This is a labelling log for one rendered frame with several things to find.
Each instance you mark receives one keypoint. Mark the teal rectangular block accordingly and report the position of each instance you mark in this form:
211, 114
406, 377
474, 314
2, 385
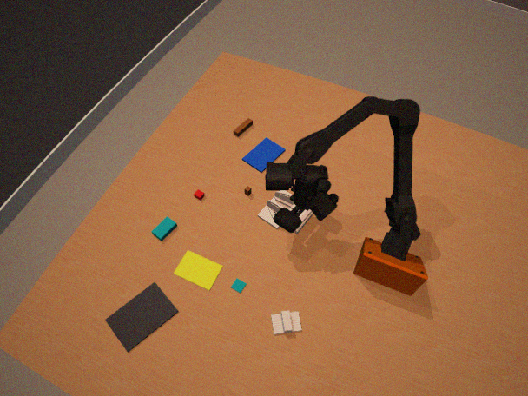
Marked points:
164, 228

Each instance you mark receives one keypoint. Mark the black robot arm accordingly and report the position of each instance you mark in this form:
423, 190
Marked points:
400, 208

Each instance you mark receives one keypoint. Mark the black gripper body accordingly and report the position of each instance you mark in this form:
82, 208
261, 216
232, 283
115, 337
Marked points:
289, 220

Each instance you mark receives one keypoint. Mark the blue flat square plate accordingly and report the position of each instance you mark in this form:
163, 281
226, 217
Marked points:
265, 151

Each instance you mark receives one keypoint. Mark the small teal square block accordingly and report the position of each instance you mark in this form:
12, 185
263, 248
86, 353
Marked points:
238, 285

